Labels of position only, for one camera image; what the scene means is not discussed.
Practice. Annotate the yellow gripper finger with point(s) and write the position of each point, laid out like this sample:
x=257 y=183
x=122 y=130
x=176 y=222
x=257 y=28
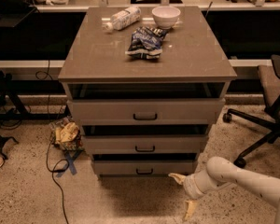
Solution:
x=191 y=207
x=179 y=179

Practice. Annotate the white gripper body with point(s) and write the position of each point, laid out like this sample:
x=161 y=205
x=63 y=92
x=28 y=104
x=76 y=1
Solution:
x=190 y=187

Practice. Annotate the grey bottom drawer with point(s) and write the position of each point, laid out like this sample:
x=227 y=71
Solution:
x=143 y=167

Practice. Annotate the grey drawer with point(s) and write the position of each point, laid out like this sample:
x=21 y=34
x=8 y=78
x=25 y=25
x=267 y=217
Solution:
x=143 y=167
x=146 y=112
x=144 y=144

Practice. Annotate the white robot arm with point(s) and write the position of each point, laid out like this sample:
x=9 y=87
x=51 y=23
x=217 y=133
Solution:
x=218 y=174

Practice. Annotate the grey middle drawer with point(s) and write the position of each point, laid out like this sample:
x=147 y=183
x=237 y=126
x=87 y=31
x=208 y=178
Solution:
x=144 y=144

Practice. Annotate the grey top drawer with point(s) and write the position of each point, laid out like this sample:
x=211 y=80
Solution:
x=146 y=112

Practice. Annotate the grey drawer cabinet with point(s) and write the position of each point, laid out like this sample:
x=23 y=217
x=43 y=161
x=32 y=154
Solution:
x=192 y=66

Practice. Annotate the blue tape cross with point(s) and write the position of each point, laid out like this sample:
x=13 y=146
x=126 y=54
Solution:
x=70 y=156

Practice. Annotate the colourful snack bag on floor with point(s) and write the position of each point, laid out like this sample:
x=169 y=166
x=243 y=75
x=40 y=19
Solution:
x=65 y=134

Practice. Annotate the black office chair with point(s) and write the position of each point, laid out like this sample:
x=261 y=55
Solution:
x=269 y=77

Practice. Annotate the blue crumpled chip bag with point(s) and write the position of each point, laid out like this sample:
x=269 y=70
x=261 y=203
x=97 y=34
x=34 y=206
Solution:
x=146 y=43

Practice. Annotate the white bowl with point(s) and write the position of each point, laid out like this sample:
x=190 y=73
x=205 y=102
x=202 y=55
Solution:
x=165 y=17

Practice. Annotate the clear plastic water bottle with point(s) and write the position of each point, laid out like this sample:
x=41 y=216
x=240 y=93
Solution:
x=123 y=19

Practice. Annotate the black tripod stand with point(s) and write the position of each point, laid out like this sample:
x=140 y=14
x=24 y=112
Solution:
x=3 y=141

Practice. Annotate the black desk frame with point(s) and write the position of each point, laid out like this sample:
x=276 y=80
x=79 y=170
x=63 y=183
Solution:
x=14 y=88

